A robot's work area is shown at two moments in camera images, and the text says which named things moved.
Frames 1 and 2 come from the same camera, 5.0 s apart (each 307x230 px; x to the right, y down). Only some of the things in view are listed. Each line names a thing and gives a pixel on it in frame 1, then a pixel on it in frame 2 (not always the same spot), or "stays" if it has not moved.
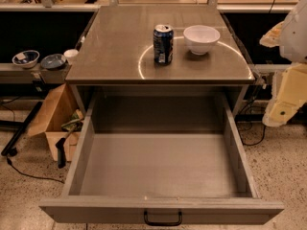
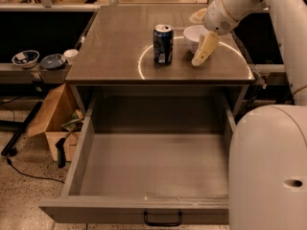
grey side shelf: (11, 73) stays
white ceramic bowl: (200, 38) stays
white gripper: (295, 38) to (217, 18)
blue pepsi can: (163, 44) stays
